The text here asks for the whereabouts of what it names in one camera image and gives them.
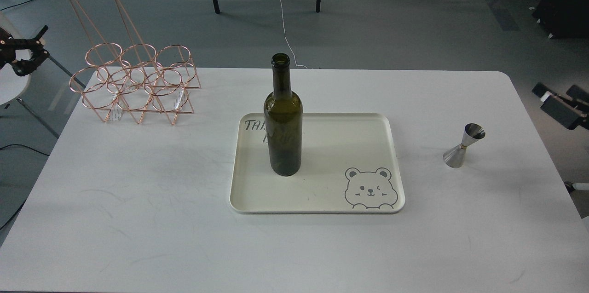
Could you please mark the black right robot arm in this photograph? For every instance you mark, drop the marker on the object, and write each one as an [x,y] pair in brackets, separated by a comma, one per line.
[570,110]

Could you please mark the black cabinet on floor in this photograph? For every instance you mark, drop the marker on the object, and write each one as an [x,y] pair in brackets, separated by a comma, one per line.
[563,19]

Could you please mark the cream bear serving tray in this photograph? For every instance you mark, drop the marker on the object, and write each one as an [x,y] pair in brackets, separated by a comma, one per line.
[348,165]

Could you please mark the copper wire bottle rack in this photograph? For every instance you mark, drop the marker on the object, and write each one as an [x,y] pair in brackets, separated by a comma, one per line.
[134,79]

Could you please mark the stainless steel jigger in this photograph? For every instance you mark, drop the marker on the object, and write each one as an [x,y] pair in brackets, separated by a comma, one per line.
[472,133]

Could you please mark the dark green wine bottle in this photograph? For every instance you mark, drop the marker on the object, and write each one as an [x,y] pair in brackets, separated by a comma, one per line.
[283,119]

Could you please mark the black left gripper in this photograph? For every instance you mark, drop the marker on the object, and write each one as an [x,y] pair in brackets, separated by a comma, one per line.
[23,55]

